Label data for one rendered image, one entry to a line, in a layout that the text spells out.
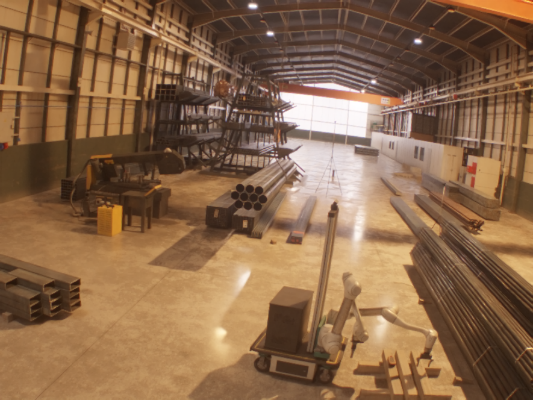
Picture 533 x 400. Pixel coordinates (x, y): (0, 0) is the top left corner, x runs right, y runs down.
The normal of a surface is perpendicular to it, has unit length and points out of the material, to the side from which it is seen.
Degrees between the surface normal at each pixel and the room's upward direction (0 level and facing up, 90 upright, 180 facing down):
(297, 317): 90
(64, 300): 90
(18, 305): 90
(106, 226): 90
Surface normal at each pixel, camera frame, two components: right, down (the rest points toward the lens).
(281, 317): -0.31, 0.14
